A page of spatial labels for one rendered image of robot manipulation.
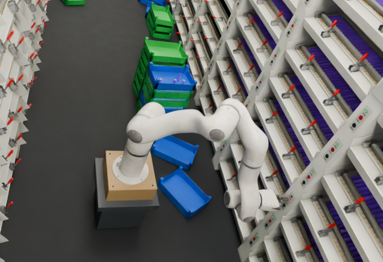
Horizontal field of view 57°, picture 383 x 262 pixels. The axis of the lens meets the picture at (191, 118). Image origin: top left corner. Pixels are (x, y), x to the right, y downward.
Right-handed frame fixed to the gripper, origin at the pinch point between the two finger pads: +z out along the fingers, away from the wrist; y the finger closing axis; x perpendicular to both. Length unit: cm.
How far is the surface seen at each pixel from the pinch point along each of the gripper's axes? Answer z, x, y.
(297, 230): 7.9, -9.0, 11.6
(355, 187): 10.5, 32.2, 14.8
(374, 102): 3, 66, 0
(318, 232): 3.9, 8.2, 22.0
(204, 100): 6, -49, -130
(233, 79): 9, -9, -110
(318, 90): 5, 47, -30
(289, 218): 5.9, -8.5, 5.0
